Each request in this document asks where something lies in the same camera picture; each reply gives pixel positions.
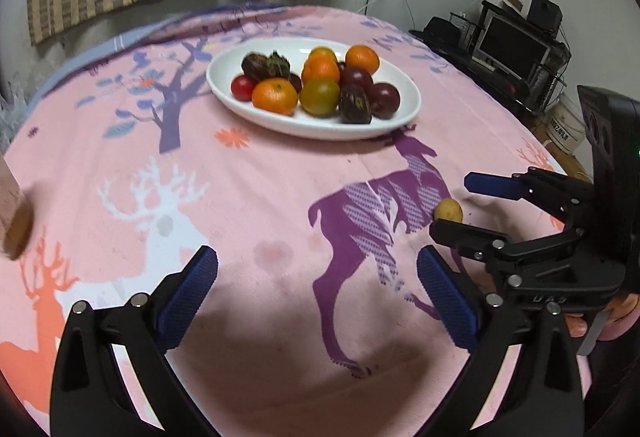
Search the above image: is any computer monitor on rack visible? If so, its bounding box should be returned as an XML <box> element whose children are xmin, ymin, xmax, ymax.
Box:
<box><xmin>469</xmin><ymin>1</ymin><xmax>572</xmax><ymax>116</ymax></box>

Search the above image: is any dark plum on plate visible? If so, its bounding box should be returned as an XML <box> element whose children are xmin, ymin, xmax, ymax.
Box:
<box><xmin>340</xmin><ymin>66</ymin><xmax>373</xmax><ymax>92</ymax></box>

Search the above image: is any white plastic bucket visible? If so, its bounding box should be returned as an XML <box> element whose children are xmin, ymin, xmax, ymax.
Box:
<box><xmin>546</xmin><ymin>95</ymin><xmax>586</xmax><ymax>154</ymax></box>

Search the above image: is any mandarin on plate right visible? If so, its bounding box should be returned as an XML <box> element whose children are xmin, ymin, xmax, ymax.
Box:
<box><xmin>344</xmin><ymin>45</ymin><xmax>380</xmax><ymax>75</ymax></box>

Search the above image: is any small mandarin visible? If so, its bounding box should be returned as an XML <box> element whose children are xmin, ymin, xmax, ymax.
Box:
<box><xmin>308</xmin><ymin>46</ymin><xmax>337</xmax><ymax>64</ymax></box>

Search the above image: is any red tomato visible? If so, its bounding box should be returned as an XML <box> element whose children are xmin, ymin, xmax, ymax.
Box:
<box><xmin>231</xmin><ymin>74</ymin><xmax>258</xmax><ymax>102</ymax></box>

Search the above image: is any black speaker box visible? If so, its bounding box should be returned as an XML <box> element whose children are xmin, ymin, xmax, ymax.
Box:
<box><xmin>527</xmin><ymin>0</ymin><xmax>563</xmax><ymax>31</ymax></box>

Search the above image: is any person's right hand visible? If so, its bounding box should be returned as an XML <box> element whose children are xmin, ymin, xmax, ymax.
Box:
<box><xmin>565</xmin><ymin>292</ymin><xmax>639</xmax><ymax>341</ymax></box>

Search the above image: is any dark cherry plum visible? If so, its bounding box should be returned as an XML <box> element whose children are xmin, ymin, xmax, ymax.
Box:
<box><xmin>288</xmin><ymin>73</ymin><xmax>303</xmax><ymax>94</ymax></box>

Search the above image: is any mandarin on plate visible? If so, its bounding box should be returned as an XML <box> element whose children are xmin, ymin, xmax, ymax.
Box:
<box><xmin>344</xmin><ymin>45</ymin><xmax>380</xmax><ymax>75</ymax></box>
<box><xmin>252</xmin><ymin>79</ymin><xmax>298</xmax><ymax>116</ymax></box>

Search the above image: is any mandarin on plate left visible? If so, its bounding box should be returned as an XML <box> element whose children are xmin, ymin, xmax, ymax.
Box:
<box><xmin>252</xmin><ymin>79</ymin><xmax>298</xmax><ymax>116</ymax></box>

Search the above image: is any pink deer print tablecloth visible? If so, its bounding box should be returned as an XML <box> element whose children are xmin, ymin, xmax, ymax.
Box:
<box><xmin>1</xmin><ymin>7</ymin><xmax>561</xmax><ymax>436</ymax></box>

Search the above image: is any small yellow green fruit back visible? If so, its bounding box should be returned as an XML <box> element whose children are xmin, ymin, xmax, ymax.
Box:
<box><xmin>433</xmin><ymin>198</ymin><xmax>464</xmax><ymax>223</ymax></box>

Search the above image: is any yellow orange round fruit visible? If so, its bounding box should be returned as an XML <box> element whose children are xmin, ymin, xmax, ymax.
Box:
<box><xmin>299</xmin><ymin>80</ymin><xmax>341</xmax><ymax>118</ymax></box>

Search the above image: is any large dark red plum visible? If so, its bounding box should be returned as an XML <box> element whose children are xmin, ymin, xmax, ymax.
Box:
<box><xmin>368</xmin><ymin>83</ymin><xmax>400</xmax><ymax>120</ymax></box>

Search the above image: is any large orange back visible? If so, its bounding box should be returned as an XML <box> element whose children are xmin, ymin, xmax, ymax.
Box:
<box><xmin>302</xmin><ymin>55</ymin><xmax>341</xmax><ymax>85</ymax></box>

